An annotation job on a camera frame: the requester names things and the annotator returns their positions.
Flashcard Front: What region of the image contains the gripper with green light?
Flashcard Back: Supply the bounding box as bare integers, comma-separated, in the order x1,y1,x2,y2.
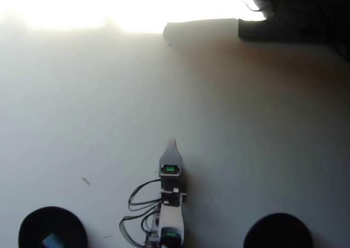
157,139,188,192

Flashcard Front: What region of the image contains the black looped servo cable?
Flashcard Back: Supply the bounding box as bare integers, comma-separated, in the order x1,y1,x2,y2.
127,178,162,212
118,208,161,246

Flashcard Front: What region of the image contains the thin dark hanging cable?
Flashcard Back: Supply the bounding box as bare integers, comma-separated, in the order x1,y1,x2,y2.
243,0,262,13

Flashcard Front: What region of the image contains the blue cube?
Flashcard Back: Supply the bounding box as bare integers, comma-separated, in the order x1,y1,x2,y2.
41,232,63,248

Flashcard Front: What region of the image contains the black bowl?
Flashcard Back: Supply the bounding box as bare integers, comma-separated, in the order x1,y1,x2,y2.
243,212,314,248
18,206,89,248

